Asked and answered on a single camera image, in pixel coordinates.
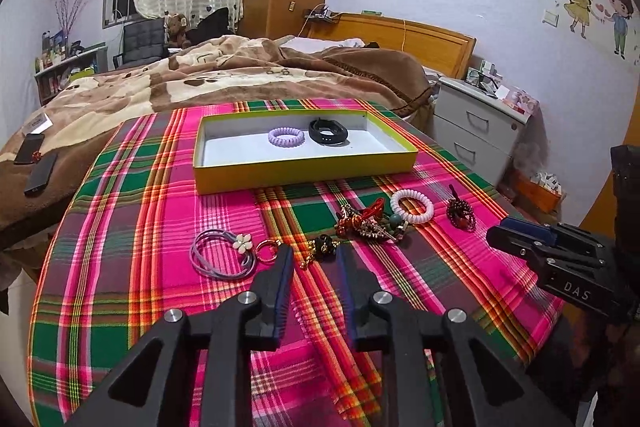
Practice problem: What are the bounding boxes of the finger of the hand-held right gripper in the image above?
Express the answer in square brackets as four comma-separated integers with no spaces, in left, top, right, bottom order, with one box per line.
[501,216,561,240]
[487,227,608,269]

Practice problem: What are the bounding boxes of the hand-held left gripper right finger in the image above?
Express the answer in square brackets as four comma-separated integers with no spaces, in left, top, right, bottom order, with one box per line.
[336,246,576,427]

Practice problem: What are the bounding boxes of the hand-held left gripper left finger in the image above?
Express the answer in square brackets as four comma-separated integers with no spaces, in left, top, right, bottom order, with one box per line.
[65,246,296,427]

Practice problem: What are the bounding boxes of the black and gold hair tie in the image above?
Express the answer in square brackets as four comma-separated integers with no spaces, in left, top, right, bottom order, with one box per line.
[299,234,337,270]

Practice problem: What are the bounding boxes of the purple cord flower hair tie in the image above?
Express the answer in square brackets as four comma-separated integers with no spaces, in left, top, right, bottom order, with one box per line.
[190,228,258,280]

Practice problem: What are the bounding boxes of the dark beaded tassel bracelet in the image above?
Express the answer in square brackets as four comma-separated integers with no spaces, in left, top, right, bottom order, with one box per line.
[446,184,477,233]

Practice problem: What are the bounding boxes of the crystal hair clip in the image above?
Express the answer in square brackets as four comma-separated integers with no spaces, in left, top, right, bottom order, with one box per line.
[350,219,401,244]

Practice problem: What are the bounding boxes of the black cord bead pendant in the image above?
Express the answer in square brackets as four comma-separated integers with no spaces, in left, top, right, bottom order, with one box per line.
[385,212,413,245]

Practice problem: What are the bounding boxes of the red and gold hair clip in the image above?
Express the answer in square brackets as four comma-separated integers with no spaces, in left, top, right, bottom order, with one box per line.
[335,198,388,238]

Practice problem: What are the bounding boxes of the white coil hair tie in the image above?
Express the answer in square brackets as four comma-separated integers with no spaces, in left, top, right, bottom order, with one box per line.
[390,189,435,224]

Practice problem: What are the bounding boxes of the yellow shallow cardboard box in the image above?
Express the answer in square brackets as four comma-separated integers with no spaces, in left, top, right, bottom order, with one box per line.
[192,109,418,195]

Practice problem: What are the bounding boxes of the orange box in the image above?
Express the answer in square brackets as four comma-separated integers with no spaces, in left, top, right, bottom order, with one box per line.
[515,169,566,214]

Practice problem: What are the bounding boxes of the white nightstand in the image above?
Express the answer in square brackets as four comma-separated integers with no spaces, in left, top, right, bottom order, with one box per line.
[432,77,531,190]

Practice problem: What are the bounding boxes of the clutter on nightstand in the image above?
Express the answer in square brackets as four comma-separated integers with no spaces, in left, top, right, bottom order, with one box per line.
[467,62,538,115]

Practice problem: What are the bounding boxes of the black wristband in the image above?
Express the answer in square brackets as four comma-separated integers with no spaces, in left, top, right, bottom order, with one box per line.
[308,118,349,146]

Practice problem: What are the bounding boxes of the plaid tablecloth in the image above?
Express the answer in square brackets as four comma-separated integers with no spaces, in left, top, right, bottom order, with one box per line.
[27,99,568,427]

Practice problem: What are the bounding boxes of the wooden bed headboard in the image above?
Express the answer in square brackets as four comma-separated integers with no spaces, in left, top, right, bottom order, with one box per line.
[307,13,477,80]

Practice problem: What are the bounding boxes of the brown patterned blanket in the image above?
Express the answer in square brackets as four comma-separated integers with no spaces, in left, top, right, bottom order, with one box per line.
[0,34,433,248]

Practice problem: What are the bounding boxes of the white bed sheet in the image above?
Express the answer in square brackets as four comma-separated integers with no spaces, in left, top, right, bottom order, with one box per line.
[285,37,366,55]

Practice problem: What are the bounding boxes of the dark cloth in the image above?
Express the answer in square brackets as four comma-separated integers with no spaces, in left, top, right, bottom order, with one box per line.
[190,7,231,45]

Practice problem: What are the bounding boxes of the power strip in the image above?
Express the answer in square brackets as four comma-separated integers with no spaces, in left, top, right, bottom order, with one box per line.
[302,4,341,25]

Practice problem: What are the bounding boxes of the brown teddy bear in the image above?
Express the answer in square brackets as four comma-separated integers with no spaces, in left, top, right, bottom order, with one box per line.
[165,13,193,50]

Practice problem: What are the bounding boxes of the black chair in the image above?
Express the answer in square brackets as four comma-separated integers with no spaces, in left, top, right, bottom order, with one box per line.
[114,18,171,70]

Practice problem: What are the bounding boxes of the black phone with charm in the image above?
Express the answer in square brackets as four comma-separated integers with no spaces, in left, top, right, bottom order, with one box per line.
[14,133,46,166]

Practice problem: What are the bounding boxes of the white card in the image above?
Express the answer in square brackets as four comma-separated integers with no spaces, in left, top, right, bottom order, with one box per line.
[22,114,55,134]

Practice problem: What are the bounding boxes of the cluttered white shelf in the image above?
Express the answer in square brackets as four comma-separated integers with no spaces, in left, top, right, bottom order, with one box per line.
[34,42,108,108]

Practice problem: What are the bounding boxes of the window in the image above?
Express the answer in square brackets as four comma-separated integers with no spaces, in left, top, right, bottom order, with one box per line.
[102,0,138,28]

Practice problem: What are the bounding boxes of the purple flower branches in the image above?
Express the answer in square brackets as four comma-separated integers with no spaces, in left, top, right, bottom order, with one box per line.
[52,0,91,42]

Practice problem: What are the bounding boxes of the purple coil hair tie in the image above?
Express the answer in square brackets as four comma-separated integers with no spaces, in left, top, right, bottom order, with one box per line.
[268,128,306,148]

